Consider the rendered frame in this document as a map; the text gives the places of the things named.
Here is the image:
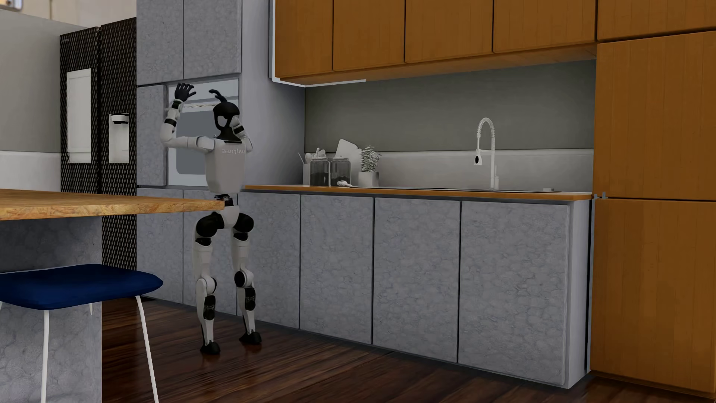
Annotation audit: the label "wooden wall cabinet door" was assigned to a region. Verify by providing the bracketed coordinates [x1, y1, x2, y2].
[404, 0, 494, 64]
[493, 0, 597, 54]
[273, 0, 334, 79]
[333, 0, 406, 72]

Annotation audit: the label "wooden kitchen countertop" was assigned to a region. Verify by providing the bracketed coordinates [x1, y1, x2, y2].
[242, 184, 594, 202]

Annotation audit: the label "glass storage jar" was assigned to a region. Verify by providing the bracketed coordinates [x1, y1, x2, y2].
[329, 157, 352, 188]
[309, 157, 331, 188]

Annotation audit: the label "small potted plant white pot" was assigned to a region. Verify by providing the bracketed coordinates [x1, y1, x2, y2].
[357, 146, 382, 188]

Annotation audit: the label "wooden island table top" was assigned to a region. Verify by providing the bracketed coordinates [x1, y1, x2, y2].
[0, 188, 226, 222]

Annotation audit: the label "robot right leg white black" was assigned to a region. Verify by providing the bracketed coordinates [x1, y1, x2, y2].
[192, 210, 223, 356]

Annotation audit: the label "robot leg white black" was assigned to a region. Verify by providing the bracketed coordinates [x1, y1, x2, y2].
[226, 205, 263, 346]
[192, 210, 223, 356]

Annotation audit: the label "white utensil holder with utensils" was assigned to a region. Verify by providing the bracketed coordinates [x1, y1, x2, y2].
[298, 148, 328, 187]

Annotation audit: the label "grey upper cabinet door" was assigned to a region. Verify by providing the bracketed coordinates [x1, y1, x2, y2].
[136, 0, 185, 86]
[183, 0, 243, 80]

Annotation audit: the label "built-in wall oven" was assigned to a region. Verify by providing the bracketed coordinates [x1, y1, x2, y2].
[166, 78, 241, 189]

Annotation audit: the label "white spring kitchen faucet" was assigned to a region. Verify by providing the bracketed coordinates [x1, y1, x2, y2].
[474, 117, 501, 190]

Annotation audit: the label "tall wooden pantry cabinet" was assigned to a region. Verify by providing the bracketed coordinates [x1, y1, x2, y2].
[589, 0, 716, 395]

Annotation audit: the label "robot head black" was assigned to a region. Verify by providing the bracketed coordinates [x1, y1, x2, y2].
[213, 102, 241, 141]

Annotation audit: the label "white cutting board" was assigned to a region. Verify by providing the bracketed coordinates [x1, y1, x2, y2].
[335, 139, 362, 183]

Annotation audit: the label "robot torso white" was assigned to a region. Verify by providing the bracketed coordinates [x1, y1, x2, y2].
[204, 136, 248, 198]

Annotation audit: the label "robot left leg white black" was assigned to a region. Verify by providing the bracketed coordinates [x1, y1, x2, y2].
[226, 205, 263, 346]

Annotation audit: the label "blue stool white legs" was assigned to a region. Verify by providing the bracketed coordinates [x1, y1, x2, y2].
[0, 263, 164, 403]

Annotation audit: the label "black perforated refrigerator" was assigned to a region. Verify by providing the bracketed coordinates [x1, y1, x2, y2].
[59, 17, 138, 273]

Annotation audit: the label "grey base cabinet door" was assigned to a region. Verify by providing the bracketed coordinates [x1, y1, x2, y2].
[300, 194, 375, 345]
[373, 197, 462, 363]
[458, 200, 571, 387]
[237, 192, 302, 330]

